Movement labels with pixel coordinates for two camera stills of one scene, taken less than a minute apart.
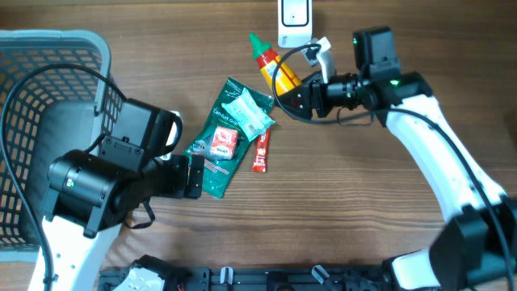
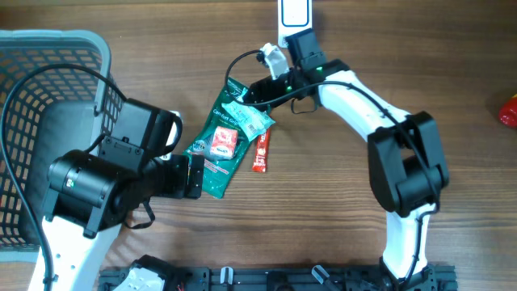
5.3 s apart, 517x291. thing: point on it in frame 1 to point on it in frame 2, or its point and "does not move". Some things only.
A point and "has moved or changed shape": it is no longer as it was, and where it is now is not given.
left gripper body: x=173 y=175 does not move
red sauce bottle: x=267 y=60 has moved or changed shape
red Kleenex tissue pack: x=224 y=142 does not move
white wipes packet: x=250 y=114 does not move
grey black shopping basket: x=57 y=93 does not move
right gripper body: x=314 y=85 to x=283 y=86
